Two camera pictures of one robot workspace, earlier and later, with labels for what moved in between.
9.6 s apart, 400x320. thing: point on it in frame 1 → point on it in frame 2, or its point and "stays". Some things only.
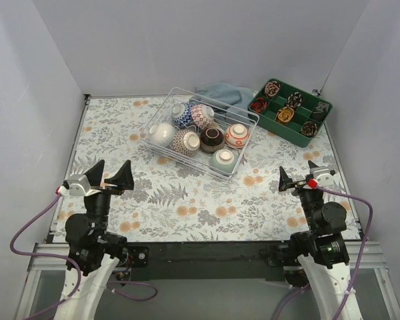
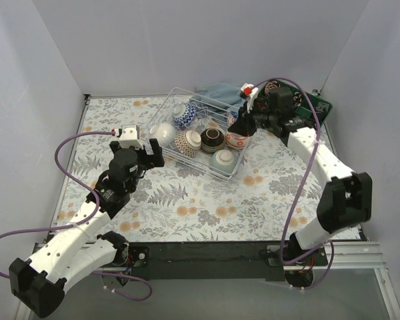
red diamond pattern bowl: [202, 115] → [231, 120]
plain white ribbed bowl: [162, 134] stays
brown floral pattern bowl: [186, 143] stays
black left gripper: [105, 189] → [144, 155]
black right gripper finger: [285, 182] → [244, 125]
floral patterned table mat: [260, 201] stays
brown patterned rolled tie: [272, 89] stays
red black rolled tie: [259, 105] stays
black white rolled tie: [295, 99] stays
